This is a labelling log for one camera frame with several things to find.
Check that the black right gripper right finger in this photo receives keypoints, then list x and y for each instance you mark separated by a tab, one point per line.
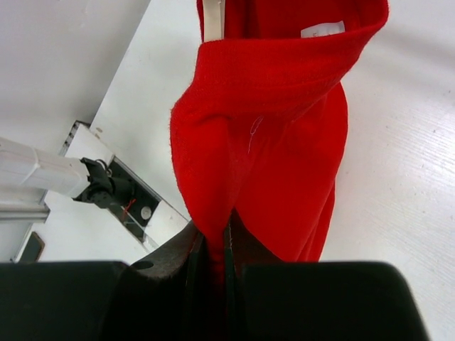
270	299

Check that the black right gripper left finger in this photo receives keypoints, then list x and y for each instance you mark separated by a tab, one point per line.
151	299

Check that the red t shirt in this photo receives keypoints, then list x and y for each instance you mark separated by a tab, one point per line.
262	128

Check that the beige wooden hanger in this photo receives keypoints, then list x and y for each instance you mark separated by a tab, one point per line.
213	20

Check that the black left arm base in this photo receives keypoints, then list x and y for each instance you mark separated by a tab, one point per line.
112	187

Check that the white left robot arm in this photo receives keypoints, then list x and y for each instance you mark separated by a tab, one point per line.
22	165

